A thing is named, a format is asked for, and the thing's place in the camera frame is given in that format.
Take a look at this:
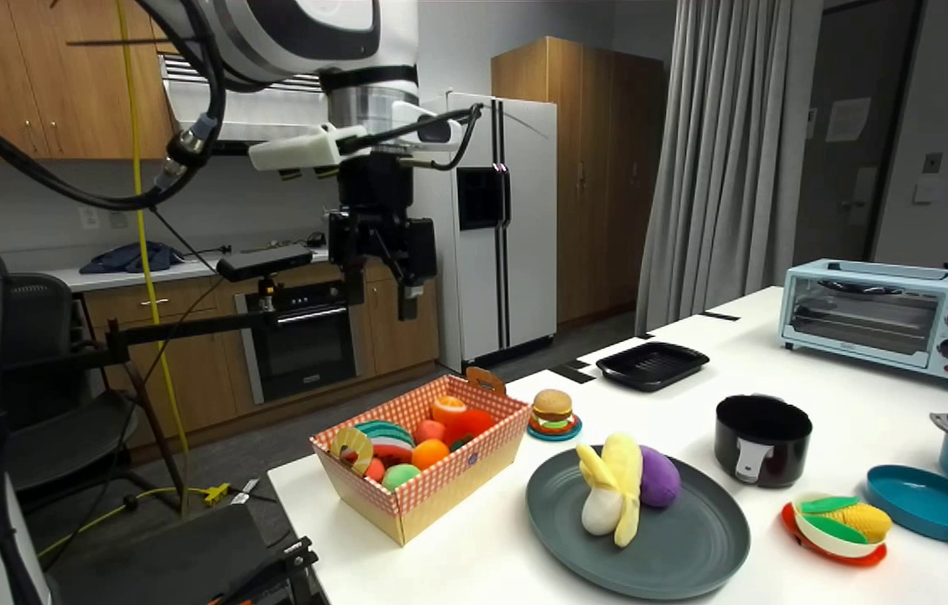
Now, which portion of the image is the purple eggplant plushie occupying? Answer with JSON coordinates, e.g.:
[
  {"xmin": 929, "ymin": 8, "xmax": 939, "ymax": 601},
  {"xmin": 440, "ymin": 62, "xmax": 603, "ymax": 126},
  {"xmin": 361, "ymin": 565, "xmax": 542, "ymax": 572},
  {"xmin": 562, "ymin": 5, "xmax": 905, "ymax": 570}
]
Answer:
[{"xmin": 635, "ymin": 445, "xmax": 687, "ymax": 514}]

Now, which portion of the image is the small red plate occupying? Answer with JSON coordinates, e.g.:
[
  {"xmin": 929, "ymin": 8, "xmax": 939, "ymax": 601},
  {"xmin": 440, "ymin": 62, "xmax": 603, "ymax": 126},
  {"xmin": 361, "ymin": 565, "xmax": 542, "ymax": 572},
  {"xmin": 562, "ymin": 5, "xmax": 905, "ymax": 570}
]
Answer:
[{"xmin": 776, "ymin": 499, "xmax": 893, "ymax": 572}]

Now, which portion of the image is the orange checkered cardboard box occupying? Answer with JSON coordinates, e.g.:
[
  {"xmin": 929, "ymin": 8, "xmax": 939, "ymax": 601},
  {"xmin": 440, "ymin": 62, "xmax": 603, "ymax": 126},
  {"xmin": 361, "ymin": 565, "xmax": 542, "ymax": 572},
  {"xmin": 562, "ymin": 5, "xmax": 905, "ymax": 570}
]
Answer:
[{"xmin": 307, "ymin": 365, "xmax": 531, "ymax": 552}]

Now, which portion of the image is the green yellow toy food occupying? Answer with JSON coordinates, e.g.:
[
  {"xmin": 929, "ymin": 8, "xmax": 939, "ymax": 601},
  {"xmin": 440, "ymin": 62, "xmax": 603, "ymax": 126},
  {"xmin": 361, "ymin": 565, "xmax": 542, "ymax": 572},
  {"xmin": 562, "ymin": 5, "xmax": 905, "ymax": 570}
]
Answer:
[{"xmin": 789, "ymin": 491, "xmax": 893, "ymax": 563}]

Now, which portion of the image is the toy hamburger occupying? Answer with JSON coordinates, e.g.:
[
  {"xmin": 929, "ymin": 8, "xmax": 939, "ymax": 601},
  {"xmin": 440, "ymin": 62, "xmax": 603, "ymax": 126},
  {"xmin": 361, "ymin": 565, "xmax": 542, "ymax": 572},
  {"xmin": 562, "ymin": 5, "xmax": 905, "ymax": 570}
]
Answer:
[{"xmin": 528, "ymin": 386, "xmax": 578, "ymax": 440}]

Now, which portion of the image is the gray round plate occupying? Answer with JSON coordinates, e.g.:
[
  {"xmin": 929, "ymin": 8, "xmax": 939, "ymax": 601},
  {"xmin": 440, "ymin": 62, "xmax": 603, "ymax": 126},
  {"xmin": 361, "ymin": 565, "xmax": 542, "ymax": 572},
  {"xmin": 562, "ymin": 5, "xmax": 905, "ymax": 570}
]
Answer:
[{"xmin": 525, "ymin": 445, "xmax": 757, "ymax": 605}]

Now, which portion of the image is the green pear plushie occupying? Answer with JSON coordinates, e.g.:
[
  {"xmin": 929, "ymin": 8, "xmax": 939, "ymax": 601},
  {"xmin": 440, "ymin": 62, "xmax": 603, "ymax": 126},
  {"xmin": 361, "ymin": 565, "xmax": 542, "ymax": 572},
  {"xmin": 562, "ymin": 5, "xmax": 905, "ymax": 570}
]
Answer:
[{"xmin": 378, "ymin": 460, "xmax": 422, "ymax": 494}]

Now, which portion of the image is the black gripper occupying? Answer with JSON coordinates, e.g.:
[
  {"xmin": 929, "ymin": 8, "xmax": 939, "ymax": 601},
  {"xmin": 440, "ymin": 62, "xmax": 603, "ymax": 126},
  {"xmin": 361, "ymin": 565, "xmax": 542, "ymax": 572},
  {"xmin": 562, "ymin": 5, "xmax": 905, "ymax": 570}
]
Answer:
[{"xmin": 325, "ymin": 151, "xmax": 440, "ymax": 328}]

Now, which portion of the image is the small teal saucer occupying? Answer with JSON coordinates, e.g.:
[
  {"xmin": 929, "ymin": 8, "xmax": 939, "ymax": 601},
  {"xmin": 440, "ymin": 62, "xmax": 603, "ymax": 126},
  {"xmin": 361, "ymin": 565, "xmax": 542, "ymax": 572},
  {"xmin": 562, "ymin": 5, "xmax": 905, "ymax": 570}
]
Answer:
[{"xmin": 525, "ymin": 412, "xmax": 584, "ymax": 446}]

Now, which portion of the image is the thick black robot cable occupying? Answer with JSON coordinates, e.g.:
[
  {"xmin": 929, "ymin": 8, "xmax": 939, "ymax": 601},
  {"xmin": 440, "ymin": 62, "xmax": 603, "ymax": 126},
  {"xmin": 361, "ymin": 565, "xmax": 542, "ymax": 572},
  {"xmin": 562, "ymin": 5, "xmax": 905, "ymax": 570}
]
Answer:
[{"xmin": 0, "ymin": 0, "xmax": 232, "ymax": 218}]

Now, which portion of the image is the orange round plushie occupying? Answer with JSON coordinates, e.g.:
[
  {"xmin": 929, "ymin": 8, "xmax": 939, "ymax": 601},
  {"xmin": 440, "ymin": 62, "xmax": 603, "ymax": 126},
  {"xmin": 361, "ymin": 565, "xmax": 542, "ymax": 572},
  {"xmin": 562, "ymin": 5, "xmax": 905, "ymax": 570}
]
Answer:
[{"xmin": 408, "ymin": 434, "xmax": 454, "ymax": 474}]

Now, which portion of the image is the gray curtain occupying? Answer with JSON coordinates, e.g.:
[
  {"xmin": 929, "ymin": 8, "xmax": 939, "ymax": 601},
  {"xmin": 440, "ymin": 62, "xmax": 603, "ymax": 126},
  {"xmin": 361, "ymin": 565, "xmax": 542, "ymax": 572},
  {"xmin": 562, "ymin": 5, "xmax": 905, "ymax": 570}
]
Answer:
[{"xmin": 633, "ymin": 0, "xmax": 828, "ymax": 335}]

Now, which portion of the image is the black built-in oven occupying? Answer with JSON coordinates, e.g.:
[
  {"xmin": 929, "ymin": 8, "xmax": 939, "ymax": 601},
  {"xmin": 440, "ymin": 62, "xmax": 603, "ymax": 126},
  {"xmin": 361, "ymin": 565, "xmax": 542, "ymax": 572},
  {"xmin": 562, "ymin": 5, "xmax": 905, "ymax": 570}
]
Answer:
[{"xmin": 241, "ymin": 275, "xmax": 361, "ymax": 407}]

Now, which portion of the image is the black office chair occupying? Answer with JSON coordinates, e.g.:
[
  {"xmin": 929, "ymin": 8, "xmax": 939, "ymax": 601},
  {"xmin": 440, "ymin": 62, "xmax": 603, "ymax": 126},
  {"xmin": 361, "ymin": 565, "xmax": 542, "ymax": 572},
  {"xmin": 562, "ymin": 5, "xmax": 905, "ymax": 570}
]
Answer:
[{"xmin": 0, "ymin": 270, "xmax": 169, "ymax": 530}]

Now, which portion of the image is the black mug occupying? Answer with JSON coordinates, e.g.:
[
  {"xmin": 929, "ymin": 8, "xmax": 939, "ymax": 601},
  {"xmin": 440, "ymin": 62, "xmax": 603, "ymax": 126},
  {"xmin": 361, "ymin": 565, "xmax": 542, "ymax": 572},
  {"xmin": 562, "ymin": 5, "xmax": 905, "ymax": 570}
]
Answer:
[{"xmin": 714, "ymin": 389, "xmax": 818, "ymax": 494}]

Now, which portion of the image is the white refrigerator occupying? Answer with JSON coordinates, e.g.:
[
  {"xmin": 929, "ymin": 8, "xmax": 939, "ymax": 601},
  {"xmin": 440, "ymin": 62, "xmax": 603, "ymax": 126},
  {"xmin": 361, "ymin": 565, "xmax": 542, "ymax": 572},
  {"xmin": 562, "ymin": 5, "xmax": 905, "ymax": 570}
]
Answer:
[{"xmin": 412, "ymin": 92, "xmax": 562, "ymax": 375}]

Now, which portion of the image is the black camera on boom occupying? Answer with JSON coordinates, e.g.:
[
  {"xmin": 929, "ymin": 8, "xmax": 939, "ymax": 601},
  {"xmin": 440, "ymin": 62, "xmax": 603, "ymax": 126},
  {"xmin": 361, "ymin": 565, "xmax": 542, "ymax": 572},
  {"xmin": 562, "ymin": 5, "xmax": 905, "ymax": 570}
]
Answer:
[{"xmin": 101, "ymin": 242, "xmax": 318, "ymax": 352}]

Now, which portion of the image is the white garlic plushie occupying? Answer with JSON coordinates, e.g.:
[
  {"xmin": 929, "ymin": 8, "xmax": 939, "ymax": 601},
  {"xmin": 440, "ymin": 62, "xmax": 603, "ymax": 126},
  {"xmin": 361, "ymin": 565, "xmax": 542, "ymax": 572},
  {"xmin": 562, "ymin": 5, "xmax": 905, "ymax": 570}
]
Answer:
[{"xmin": 578, "ymin": 482, "xmax": 628, "ymax": 542}]

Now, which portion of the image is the yellow hanging hose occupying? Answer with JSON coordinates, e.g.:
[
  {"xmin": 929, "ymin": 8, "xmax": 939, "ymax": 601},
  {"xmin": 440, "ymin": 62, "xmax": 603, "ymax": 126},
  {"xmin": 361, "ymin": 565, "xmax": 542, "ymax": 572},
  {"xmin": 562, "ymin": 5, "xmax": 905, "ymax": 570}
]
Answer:
[{"xmin": 110, "ymin": 0, "xmax": 232, "ymax": 506}]

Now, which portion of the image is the lemon slice plushie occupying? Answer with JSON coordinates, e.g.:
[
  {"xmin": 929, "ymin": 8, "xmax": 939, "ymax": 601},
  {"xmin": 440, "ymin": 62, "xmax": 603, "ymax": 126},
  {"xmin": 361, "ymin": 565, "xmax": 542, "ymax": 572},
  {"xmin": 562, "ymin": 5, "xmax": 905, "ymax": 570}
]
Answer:
[{"xmin": 324, "ymin": 423, "xmax": 376, "ymax": 474}]

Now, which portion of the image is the red round plushie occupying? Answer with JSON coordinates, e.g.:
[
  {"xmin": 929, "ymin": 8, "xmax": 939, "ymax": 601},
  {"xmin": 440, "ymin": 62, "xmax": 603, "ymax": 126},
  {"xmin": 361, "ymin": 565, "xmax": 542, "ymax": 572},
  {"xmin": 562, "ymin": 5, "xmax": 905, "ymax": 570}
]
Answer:
[{"xmin": 426, "ymin": 393, "xmax": 497, "ymax": 446}]

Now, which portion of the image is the yellow banana plushie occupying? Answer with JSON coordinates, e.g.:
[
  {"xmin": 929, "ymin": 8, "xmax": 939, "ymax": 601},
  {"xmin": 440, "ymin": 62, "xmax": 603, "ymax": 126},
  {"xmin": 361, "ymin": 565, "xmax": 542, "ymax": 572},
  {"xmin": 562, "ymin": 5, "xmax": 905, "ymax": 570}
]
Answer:
[{"xmin": 572, "ymin": 429, "xmax": 650, "ymax": 552}]

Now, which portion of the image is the teal frying pan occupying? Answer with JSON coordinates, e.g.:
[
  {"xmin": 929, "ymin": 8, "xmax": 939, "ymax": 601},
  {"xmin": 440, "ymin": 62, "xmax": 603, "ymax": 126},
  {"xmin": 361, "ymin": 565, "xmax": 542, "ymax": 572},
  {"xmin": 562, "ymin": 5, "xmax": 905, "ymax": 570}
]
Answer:
[{"xmin": 859, "ymin": 460, "xmax": 948, "ymax": 578}]

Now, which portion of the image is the black square tray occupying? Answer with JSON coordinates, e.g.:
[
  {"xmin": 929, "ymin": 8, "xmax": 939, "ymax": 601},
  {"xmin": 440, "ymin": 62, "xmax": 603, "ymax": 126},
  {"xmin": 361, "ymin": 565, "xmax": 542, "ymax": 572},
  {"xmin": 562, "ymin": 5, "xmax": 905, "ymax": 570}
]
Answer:
[{"xmin": 593, "ymin": 339, "xmax": 714, "ymax": 396}]

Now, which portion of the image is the light blue toaster oven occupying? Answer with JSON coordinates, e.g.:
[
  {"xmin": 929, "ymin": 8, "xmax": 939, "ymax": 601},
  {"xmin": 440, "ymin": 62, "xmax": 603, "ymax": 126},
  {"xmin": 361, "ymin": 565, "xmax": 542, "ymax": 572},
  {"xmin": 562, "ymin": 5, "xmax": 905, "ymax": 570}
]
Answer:
[{"xmin": 776, "ymin": 257, "xmax": 948, "ymax": 396}]

